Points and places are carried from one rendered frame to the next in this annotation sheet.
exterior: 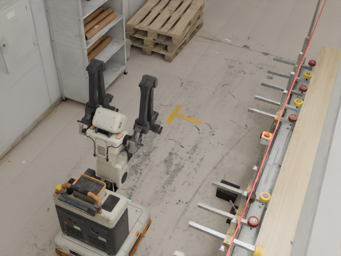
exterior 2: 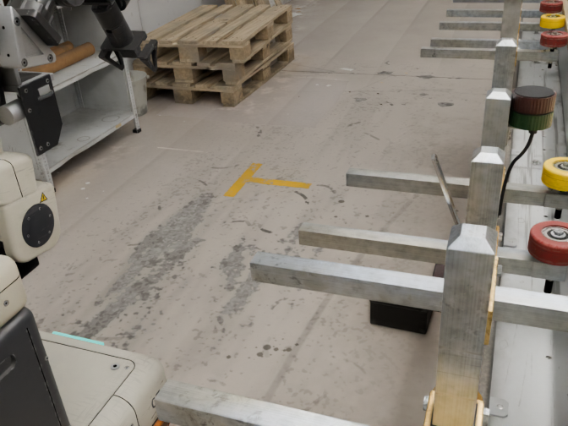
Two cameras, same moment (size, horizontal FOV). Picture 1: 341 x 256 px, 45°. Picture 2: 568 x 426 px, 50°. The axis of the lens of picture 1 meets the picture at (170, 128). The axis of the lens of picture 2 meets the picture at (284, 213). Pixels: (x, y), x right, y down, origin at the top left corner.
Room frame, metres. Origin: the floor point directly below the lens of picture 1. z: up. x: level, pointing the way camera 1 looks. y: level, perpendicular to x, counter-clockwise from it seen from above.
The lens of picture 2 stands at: (0.91, -0.20, 1.41)
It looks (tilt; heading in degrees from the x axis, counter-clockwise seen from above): 29 degrees down; 359
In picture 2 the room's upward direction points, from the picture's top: 4 degrees counter-clockwise
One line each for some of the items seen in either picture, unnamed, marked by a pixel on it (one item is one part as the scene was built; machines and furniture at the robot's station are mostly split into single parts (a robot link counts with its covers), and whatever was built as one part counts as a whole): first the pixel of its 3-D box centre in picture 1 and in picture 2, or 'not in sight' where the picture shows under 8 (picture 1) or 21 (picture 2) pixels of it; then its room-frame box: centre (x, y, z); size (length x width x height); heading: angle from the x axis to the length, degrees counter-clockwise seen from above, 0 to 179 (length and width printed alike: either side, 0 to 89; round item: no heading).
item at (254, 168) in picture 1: (249, 187); (493, 161); (1.99, -0.63, 0.89); 0.04 x 0.04 x 0.48; 68
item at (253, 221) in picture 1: (252, 224); (553, 262); (1.69, -0.62, 0.85); 0.08 x 0.08 x 0.11
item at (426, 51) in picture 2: (270, 116); (487, 54); (2.91, -0.94, 0.83); 0.43 x 0.03 x 0.04; 68
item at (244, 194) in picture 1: (239, 213); (483, 230); (1.76, -0.54, 0.87); 0.04 x 0.04 x 0.48; 68
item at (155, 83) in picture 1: (149, 100); not in sight; (2.36, 0.17, 1.40); 0.11 x 0.06 x 0.43; 67
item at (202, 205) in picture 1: (226, 215); (424, 250); (1.76, -0.44, 0.84); 0.43 x 0.03 x 0.04; 68
